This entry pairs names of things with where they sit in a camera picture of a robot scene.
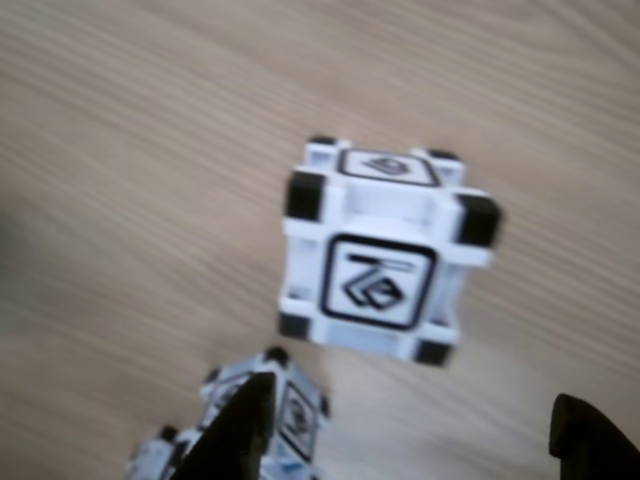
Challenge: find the white cube with KR symbol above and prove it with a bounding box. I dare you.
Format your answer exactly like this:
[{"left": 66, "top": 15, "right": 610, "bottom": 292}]
[{"left": 124, "top": 347, "right": 331, "bottom": 480}]

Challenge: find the white cube with layers symbol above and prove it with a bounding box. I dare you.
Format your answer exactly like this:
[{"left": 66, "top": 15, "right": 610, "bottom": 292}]
[{"left": 276, "top": 134, "right": 504, "bottom": 370}]

